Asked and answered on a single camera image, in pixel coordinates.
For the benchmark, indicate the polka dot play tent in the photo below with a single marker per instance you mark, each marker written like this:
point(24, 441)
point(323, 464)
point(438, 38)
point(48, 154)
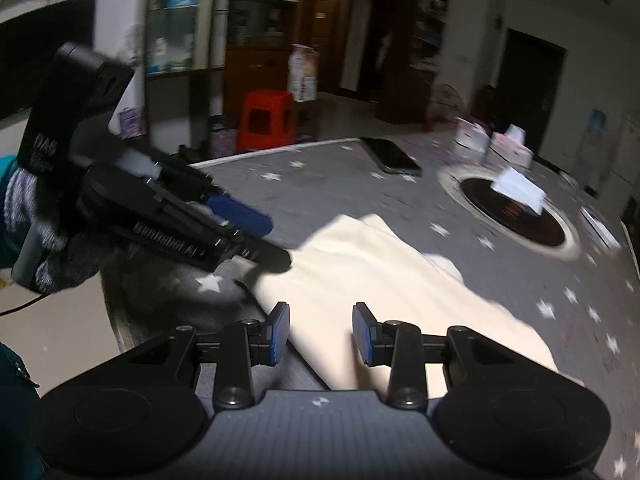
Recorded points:
point(444, 108)

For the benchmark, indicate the black smartphone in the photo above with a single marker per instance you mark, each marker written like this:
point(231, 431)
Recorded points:
point(389, 157)

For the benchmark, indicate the white pink tissue box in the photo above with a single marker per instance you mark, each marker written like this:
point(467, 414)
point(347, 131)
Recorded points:
point(508, 150)

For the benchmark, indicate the red plastic stool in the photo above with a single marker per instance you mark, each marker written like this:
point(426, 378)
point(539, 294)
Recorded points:
point(268, 120)

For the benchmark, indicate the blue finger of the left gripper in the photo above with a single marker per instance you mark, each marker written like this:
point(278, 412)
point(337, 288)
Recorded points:
point(240, 215)
point(270, 257)

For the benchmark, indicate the cream sweater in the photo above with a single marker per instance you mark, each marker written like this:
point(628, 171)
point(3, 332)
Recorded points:
point(362, 260)

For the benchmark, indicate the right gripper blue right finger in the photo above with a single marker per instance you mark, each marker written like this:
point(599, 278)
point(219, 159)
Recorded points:
point(368, 335)

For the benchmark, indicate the water dispenser with blue bottle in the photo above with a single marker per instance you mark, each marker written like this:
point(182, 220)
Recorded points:
point(589, 149)

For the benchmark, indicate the small white pink box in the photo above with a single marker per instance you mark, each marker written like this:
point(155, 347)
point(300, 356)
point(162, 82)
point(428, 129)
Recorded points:
point(470, 141)

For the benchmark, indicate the round induction cooktop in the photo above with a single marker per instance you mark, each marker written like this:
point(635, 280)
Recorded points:
point(550, 233)

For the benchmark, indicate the white remote control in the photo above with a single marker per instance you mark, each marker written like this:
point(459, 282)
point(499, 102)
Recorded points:
point(600, 231)

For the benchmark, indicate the white paper bag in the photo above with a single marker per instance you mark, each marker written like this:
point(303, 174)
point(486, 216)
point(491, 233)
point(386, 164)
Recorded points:
point(303, 73)

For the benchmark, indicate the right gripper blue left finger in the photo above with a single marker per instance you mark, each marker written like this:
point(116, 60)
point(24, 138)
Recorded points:
point(274, 335)

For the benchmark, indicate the white tissue paper sheet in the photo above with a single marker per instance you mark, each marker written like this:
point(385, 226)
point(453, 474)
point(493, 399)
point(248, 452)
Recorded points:
point(520, 189)

